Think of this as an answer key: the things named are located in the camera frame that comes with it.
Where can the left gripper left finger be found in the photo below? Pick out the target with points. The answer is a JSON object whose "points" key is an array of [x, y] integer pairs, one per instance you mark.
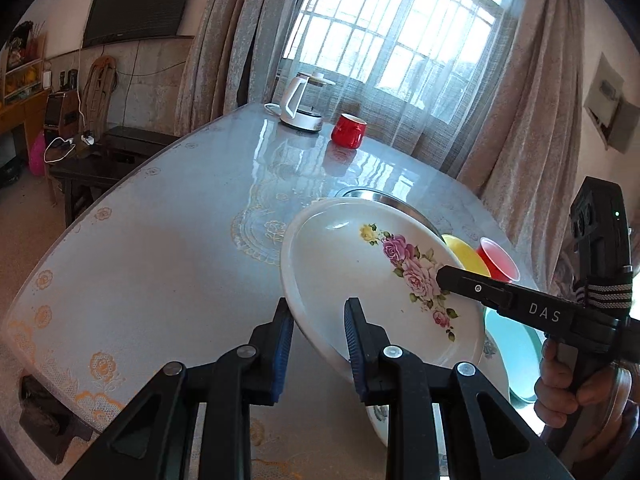
{"points": [[266, 374]]}

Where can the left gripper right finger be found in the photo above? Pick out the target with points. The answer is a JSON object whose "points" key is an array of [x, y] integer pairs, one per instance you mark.
{"points": [[371, 372]]}

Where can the white rose pattern plate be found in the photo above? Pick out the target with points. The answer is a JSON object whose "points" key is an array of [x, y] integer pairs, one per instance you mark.
{"points": [[341, 248]]}

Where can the red plastic bowl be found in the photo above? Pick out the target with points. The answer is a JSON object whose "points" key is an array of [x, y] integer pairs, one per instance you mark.
{"points": [[499, 263]]}

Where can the yellow plastic bowl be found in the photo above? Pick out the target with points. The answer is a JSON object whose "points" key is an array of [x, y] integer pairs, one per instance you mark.
{"points": [[469, 258]]}

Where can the stainless steel bowl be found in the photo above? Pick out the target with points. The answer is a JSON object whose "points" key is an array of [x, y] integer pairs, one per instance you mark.
{"points": [[381, 197]]}

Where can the turquoise plastic plate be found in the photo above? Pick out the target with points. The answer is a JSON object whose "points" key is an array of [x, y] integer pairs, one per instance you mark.
{"points": [[520, 349]]}

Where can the red ceramic mug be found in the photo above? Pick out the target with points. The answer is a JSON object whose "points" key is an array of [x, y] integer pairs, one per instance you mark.
{"points": [[349, 131]]}

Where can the white glass electric kettle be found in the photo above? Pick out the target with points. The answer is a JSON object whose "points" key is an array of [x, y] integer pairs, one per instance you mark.
{"points": [[298, 107]]}

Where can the dark low side table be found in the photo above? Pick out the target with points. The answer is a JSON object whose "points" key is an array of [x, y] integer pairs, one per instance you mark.
{"points": [[121, 150]]}

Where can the white sheer window curtain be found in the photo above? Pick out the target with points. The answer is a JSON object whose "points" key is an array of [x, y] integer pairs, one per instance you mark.
{"points": [[420, 73]]}

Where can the wooden cabinet with shelf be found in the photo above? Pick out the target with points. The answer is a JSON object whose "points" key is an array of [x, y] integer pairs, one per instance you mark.
{"points": [[23, 96]]}

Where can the black wall television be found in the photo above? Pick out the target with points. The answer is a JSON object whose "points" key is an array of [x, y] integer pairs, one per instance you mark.
{"points": [[111, 21]]}

